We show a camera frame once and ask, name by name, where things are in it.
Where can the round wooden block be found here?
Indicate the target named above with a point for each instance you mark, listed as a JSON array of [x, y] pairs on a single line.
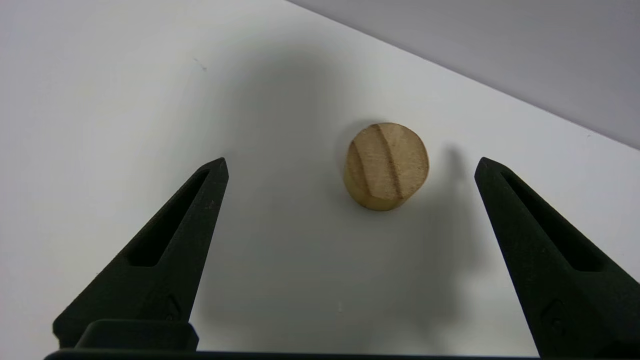
[[386, 166]]

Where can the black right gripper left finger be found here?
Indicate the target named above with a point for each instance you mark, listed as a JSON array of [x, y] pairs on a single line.
[[160, 265]]

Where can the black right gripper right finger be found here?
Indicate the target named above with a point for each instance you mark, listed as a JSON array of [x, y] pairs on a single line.
[[555, 265]]

